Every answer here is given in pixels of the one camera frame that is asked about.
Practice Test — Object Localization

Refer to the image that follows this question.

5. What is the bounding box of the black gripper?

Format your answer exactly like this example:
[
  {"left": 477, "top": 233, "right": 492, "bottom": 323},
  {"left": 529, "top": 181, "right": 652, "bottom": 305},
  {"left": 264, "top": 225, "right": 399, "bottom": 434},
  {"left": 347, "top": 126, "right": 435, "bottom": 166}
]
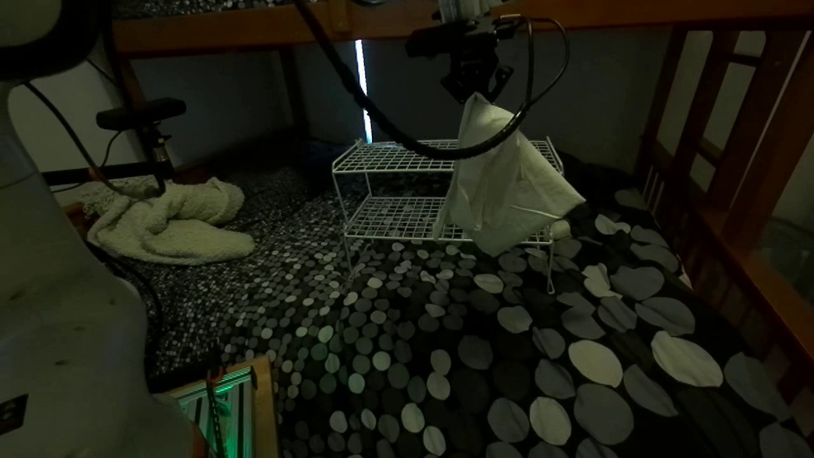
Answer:
[{"left": 441, "top": 36, "right": 517, "bottom": 106}]

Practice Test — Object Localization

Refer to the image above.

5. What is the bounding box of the white bedsheet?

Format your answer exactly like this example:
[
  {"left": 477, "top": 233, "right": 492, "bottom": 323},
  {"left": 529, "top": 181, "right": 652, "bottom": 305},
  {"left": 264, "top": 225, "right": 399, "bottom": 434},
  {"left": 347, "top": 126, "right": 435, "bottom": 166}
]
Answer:
[{"left": 442, "top": 88, "right": 589, "bottom": 258}]

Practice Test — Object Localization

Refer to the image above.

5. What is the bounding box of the bright light strip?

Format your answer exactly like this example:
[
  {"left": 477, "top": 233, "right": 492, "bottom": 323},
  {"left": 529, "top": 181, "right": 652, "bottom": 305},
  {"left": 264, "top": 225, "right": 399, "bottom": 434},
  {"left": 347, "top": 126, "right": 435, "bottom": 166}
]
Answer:
[{"left": 351, "top": 36, "right": 376, "bottom": 144}]

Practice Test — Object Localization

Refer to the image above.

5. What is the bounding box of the black duvet with grey spots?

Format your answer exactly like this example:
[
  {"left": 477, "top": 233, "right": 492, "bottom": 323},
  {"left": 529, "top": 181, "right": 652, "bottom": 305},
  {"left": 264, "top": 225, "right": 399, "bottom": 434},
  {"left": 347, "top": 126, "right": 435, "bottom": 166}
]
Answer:
[{"left": 48, "top": 157, "right": 814, "bottom": 458}]

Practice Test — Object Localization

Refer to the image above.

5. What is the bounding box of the cream fluffy towel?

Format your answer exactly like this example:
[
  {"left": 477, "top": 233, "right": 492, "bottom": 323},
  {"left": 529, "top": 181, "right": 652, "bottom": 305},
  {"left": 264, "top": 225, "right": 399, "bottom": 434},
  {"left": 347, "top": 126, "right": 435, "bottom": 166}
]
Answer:
[{"left": 84, "top": 176, "right": 257, "bottom": 267}]

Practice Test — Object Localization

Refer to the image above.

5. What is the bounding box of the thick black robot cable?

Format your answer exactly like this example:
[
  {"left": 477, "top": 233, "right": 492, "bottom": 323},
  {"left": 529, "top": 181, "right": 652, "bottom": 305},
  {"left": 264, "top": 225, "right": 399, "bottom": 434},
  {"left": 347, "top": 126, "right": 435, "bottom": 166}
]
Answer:
[{"left": 291, "top": 0, "right": 573, "bottom": 163}]

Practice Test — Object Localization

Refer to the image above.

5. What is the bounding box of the white wire two-tier rack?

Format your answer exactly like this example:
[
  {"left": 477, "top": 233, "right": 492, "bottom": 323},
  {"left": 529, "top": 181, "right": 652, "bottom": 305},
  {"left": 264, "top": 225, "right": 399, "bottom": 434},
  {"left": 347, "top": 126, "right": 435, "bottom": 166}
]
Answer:
[{"left": 328, "top": 135, "right": 568, "bottom": 295}]

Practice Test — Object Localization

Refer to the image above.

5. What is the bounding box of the brown wooden bunk bed frame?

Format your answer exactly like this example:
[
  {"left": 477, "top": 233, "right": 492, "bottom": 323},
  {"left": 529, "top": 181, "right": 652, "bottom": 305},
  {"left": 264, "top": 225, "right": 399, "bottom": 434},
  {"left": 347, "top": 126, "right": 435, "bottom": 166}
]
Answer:
[{"left": 109, "top": 0, "right": 814, "bottom": 458}]

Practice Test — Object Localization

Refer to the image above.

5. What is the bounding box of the black stereo camera on mount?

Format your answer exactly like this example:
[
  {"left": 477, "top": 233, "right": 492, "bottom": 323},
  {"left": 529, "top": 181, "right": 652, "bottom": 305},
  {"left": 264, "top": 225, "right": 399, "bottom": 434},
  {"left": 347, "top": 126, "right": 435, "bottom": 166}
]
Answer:
[{"left": 94, "top": 94, "right": 191, "bottom": 199}]

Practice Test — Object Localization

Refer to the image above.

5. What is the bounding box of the thin black camera cable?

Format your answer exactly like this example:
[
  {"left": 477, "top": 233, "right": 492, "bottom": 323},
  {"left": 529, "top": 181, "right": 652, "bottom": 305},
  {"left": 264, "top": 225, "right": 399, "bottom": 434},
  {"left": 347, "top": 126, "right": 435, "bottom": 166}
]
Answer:
[{"left": 23, "top": 79, "right": 169, "bottom": 202}]

